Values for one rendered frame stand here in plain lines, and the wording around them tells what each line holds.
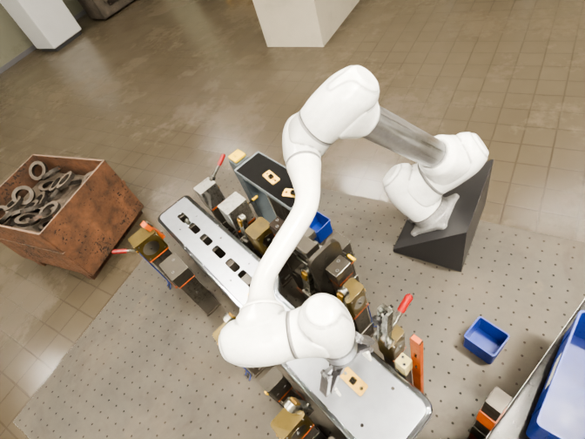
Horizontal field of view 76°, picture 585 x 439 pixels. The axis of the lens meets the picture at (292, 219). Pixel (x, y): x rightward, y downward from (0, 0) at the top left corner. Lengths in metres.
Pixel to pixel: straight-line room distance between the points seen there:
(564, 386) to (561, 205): 1.84
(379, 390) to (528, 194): 2.03
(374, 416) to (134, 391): 1.06
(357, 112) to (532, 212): 1.99
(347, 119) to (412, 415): 0.80
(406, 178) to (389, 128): 0.39
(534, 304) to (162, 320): 1.56
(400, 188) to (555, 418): 0.83
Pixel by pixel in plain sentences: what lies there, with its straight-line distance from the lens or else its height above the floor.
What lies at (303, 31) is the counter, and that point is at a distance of 4.92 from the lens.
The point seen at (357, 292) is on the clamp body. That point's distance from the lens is 1.23.
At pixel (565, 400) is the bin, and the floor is 1.03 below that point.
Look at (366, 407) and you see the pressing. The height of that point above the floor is 1.00.
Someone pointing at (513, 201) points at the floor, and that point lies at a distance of 2.87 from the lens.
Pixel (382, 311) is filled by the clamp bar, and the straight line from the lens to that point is 1.05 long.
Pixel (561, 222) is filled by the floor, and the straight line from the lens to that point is 2.82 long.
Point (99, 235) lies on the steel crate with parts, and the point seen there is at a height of 0.28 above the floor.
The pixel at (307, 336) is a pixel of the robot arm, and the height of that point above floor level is 1.45.
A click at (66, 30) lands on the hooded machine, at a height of 0.20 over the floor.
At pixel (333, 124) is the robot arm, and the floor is 1.54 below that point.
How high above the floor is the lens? 2.15
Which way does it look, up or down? 48 degrees down
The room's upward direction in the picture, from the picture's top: 23 degrees counter-clockwise
